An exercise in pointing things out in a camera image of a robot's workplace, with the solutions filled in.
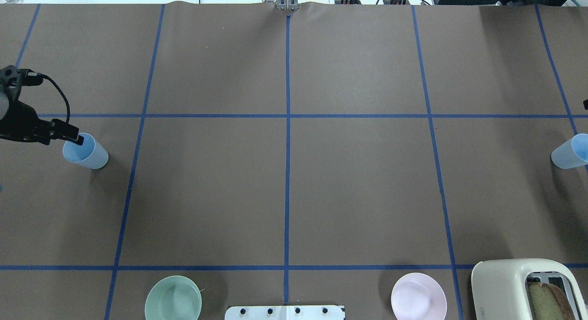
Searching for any cream toaster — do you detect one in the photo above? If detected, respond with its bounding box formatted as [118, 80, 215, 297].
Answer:
[471, 258, 587, 320]

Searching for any light blue cup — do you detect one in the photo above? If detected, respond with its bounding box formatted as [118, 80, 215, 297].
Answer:
[62, 133, 109, 169]
[550, 133, 588, 169]

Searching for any green bowl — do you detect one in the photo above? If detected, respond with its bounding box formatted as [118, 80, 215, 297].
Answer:
[144, 275, 203, 320]

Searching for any pink bowl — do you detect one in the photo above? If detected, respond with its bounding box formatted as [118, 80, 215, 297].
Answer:
[390, 272, 448, 320]

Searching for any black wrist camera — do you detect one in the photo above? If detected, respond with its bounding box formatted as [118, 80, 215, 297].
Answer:
[0, 65, 44, 101]

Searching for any toast slice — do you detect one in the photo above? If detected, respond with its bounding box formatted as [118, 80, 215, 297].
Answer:
[528, 282, 575, 320]

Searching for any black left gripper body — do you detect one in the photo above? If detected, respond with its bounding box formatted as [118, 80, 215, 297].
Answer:
[0, 100, 51, 146]

